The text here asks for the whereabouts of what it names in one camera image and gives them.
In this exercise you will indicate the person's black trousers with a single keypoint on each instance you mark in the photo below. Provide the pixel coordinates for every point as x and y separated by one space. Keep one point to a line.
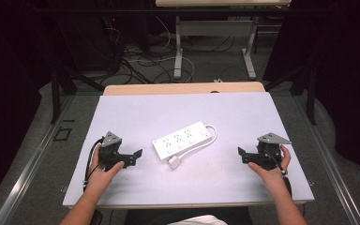
150 217

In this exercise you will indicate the white table mat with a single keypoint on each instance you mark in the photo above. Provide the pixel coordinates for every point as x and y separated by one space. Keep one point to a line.
200 184

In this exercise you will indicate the white power plug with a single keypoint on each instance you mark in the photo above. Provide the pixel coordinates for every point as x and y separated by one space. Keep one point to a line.
174 162

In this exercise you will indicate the white desk with metal legs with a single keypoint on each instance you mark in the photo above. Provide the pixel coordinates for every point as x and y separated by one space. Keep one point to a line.
214 28

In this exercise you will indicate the person's right hand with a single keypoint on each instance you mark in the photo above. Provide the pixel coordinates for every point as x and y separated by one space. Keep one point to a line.
275 176

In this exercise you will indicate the person's left hand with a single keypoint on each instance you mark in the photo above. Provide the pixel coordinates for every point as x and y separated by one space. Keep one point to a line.
101 178

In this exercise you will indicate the dark curtain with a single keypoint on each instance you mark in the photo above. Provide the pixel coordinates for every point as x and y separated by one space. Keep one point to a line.
347 62
9 78

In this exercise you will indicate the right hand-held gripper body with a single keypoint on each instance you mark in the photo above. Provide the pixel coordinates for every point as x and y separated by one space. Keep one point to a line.
266 153

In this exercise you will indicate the white power strip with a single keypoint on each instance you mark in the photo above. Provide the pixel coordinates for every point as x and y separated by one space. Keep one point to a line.
181 141

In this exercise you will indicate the person's white shirt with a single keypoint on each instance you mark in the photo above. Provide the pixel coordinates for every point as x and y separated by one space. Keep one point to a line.
200 220

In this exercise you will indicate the dark equipment cabinet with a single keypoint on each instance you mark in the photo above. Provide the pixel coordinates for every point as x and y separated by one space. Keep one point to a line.
84 40

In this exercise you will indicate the black horizontal frame bar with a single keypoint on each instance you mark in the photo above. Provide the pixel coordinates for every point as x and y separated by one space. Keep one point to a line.
106 11

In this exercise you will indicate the wooden table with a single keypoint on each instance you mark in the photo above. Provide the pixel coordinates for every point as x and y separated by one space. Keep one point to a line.
168 88

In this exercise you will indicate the black metal stand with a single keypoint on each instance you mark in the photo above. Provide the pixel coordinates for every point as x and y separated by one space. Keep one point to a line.
55 93
311 93

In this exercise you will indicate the black floor socket frame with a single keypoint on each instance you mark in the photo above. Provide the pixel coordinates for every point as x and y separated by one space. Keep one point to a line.
62 134

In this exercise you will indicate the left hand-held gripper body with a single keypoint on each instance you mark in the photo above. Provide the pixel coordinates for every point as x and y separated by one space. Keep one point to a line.
110 146

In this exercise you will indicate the aluminium floor rail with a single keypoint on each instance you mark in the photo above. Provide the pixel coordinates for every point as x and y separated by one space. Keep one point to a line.
334 178
28 175

